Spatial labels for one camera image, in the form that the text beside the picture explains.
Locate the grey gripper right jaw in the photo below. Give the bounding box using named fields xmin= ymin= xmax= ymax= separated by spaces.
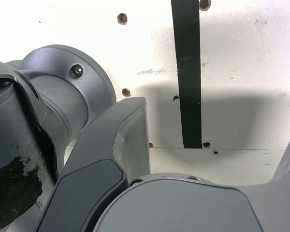
xmin=93 ymin=131 xmax=290 ymax=232

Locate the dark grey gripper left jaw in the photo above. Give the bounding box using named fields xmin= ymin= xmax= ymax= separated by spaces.
xmin=36 ymin=96 xmax=151 ymax=232

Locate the black tape strip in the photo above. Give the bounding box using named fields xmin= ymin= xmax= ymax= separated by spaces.
xmin=171 ymin=0 xmax=203 ymax=149

